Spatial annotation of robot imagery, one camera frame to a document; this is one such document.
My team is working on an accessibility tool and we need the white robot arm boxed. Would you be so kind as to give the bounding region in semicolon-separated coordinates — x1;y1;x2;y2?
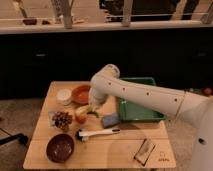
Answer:
89;64;213;171

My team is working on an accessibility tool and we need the orange-red bowl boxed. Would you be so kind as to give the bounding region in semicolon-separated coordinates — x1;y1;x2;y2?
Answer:
72;85;90;105

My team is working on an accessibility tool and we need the dark maroon bowl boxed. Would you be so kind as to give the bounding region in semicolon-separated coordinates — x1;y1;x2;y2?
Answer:
46;134;74;163

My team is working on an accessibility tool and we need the green chili pepper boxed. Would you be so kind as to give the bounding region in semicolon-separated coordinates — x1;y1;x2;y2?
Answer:
87;111;99;118

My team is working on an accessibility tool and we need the orange fruit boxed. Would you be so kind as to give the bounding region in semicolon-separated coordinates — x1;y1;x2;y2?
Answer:
75;113;87;124

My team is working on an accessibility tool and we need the blue sponge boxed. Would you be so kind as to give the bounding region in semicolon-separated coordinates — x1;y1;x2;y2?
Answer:
101;113;120;128

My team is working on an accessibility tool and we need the green plastic tray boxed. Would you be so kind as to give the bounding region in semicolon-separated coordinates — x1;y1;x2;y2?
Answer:
117;77;166;123

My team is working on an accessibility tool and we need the white cup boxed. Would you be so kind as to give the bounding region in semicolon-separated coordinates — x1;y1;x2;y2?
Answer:
56;89;71;105

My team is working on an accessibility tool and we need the wooden folding table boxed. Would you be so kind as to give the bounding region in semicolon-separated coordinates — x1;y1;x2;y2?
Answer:
23;81;176;169

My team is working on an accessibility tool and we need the bunch of dark grapes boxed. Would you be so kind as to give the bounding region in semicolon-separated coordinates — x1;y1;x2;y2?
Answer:
52;112;72;130

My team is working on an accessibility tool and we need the dark framed card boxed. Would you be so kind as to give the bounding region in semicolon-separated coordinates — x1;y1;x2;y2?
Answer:
134;139;155;166

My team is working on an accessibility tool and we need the black cabinet counter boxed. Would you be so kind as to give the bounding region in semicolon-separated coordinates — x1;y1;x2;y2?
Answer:
0;21;213;99

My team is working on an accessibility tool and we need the white handled brush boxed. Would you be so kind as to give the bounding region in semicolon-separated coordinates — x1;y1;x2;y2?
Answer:
76;128;120;141

